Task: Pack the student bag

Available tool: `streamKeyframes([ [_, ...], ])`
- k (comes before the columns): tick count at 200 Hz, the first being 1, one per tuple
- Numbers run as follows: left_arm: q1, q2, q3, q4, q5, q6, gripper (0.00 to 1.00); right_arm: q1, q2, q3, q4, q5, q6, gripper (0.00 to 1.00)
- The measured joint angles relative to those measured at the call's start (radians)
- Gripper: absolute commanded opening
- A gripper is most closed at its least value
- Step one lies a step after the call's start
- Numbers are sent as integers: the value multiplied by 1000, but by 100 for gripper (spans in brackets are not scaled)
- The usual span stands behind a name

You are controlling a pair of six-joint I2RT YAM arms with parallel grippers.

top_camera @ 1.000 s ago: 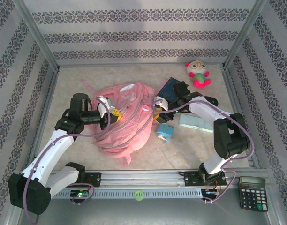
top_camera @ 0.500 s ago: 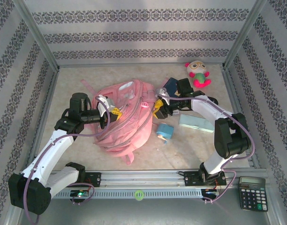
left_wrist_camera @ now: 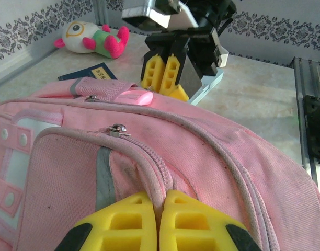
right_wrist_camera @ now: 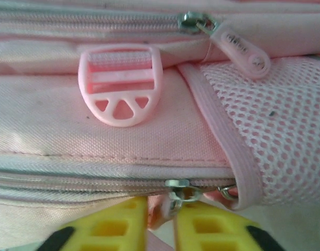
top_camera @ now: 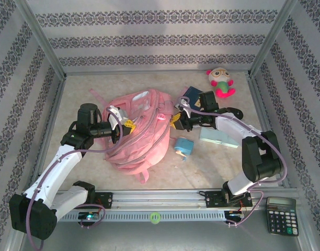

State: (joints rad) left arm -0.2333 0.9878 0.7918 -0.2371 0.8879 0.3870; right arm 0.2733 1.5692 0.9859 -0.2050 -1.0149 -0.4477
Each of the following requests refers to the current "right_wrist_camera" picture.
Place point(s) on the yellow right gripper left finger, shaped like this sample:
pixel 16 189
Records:
pixel 110 230

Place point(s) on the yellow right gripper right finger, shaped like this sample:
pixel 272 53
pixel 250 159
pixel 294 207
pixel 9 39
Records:
pixel 215 230

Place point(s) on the pink student backpack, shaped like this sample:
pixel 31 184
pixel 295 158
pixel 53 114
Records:
pixel 149 146

